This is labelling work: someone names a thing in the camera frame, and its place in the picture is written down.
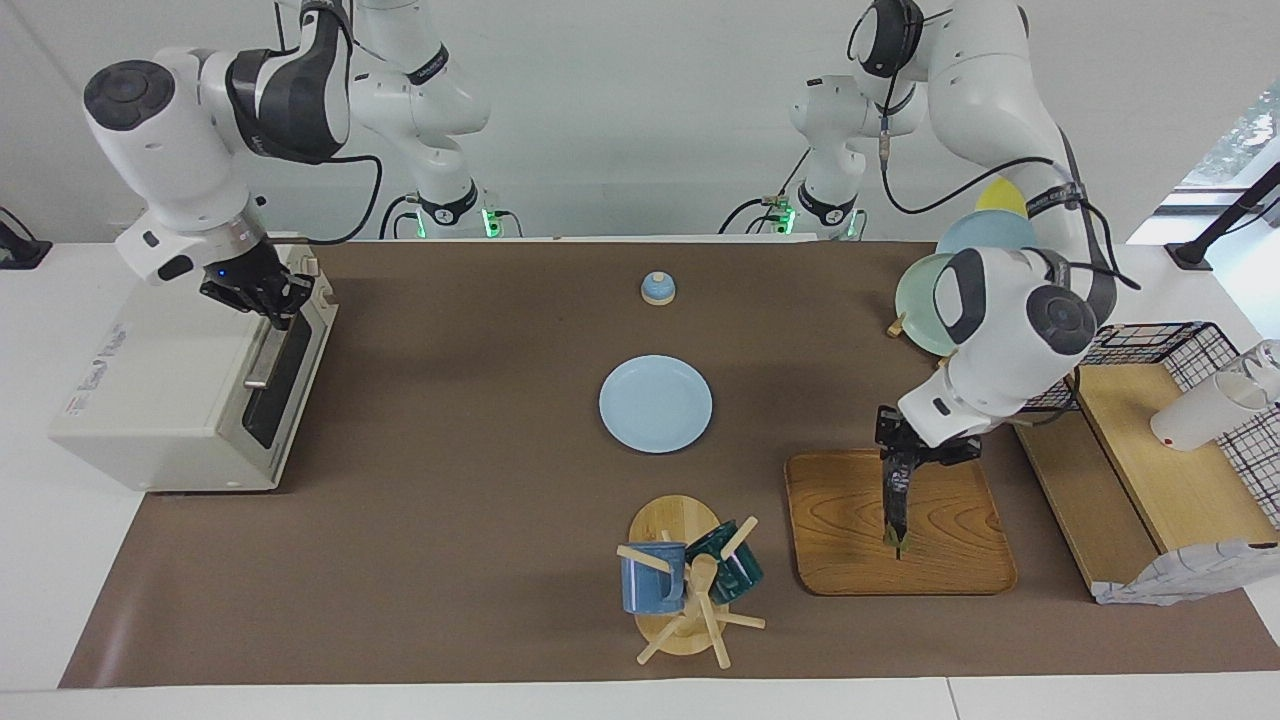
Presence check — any brown table mat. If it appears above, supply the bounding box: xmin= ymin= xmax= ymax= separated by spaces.
xmin=58 ymin=240 xmax=1280 ymax=689

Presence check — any dark green mug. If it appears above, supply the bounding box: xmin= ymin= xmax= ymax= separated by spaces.
xmin=686 ymin=520 xmax=765 ymax=605

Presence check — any wooden mug tree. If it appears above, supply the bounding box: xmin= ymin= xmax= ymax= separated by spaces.
xmin=616 ymin=494 xmax=768 ymax=670

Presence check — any blue mug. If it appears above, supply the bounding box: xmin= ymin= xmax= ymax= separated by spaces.
xmin=620 ymin=541 xmax=688 ymax=615

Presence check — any wooden plate rack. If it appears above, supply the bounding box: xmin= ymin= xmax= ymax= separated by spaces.
xmin=886 ymin=312 xmax=956 ymax=373

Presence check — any mint green plate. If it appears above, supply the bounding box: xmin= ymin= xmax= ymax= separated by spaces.
xmin=894 ymin=252 xmax=961 ymax=359

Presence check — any yellow plate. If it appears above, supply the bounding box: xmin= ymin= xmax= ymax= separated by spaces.
xmin=975 ymin=175 xmax=1029 ymax=217

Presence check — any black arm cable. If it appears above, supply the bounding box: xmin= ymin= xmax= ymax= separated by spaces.
xmin=295 ymin=153 xmax=385 ymax=247
xmin=878 ymin=60 xmax=1141 ymax=293

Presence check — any grey checked cloth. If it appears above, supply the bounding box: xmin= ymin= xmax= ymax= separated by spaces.
xmin=1092 ymin=538 xmax=1280 ymax=607

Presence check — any clear glass cup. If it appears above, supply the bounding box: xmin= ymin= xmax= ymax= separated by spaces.
xmin=1243 ymin=339 xmax=1280 ymax=403

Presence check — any black table clamp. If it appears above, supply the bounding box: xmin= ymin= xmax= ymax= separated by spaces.
xmin=0 ymin=207 xmax=53 ymax=271

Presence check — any wooden stepped shelf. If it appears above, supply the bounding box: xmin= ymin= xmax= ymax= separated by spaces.
xmin=1008 ymin=363 xmax=1280 ymax=601

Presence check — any white cup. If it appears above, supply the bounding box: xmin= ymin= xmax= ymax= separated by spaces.
xmin=1149 ymin=371 xmax=1271 ymax=453

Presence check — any black right base cable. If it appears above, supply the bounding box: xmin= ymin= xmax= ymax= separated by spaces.
xmin=378 ymin=193 xmax=423 ymax=241

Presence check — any pale blue racked plate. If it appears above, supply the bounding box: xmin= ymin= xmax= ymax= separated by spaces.
xmin=936 ymin=210 xmax=1041 ymax=256

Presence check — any black left base cable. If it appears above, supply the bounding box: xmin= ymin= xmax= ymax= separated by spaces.
xmin=718 ymin=150 xmax=811 ymax=236

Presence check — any light blue plate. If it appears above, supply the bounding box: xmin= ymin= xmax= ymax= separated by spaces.
xmin=598 ymin=355 xmax=714 ymax=455

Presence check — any white toaster oven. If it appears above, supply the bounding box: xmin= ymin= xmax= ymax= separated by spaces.
xmin=50 ymin=245 xmax=339 ymax=493

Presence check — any black wire basket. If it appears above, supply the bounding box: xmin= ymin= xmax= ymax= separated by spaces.
xmin=1007 ymin=321 xmax=1280 ymax=531

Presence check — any black clamp stand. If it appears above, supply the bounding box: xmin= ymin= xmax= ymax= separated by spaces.
xmin=1165 ymin=160 xmax=1280 ymax=271

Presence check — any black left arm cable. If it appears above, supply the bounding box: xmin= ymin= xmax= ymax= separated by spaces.
xmin=878 ymin=60 xmax=1141 ymax=293

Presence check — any wooden tray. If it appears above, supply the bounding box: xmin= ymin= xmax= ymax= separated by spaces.
xmin=783 ymin=449 xmax=1019 ymax=597

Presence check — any black base cable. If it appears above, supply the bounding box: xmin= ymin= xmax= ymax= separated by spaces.
xmin=718 ymin=150 xmax=811 ymax=236
xmin=378 ymin=193 xmax=423 ymax=241

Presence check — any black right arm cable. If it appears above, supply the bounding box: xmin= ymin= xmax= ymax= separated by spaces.
xmin=295 ymin=153 xmax=385 ymax=247

